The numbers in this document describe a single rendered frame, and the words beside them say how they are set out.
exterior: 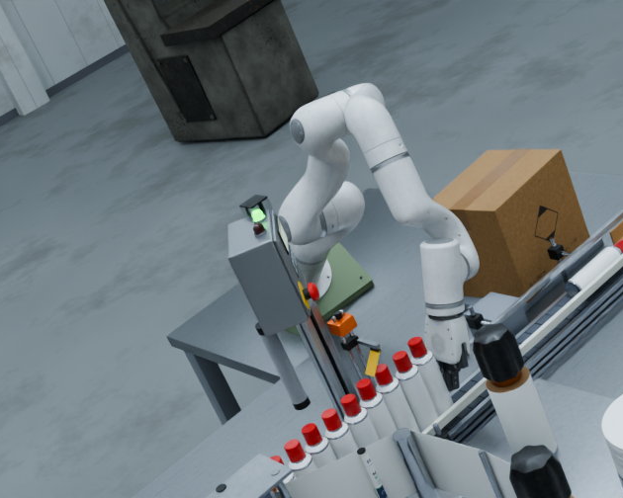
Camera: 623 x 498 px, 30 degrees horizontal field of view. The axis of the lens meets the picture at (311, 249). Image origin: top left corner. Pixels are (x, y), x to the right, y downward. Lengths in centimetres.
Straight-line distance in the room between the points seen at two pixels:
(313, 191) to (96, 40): 926
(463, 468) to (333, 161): 85
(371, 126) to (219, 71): 517
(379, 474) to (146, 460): 255
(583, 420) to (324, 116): 86
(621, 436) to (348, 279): 138
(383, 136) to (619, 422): 78
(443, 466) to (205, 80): 572
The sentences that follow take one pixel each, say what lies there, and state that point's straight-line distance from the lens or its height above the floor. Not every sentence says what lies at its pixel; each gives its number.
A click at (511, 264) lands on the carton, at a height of 97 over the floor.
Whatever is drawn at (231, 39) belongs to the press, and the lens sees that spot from 752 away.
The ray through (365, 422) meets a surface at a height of 103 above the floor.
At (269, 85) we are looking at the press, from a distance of 770.
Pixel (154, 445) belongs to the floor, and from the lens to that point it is 486.
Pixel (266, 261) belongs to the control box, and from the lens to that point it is 224.
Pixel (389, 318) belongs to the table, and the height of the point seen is 83.
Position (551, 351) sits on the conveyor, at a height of 86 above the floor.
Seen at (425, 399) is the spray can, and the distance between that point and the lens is 251.
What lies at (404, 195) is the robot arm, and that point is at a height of 136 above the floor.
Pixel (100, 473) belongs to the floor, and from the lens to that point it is 488.
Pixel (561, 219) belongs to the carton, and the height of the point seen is 96.
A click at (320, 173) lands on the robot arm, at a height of 136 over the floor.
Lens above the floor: 231
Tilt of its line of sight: 23 degrees down
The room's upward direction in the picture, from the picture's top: 24 degrees counter-clockwise
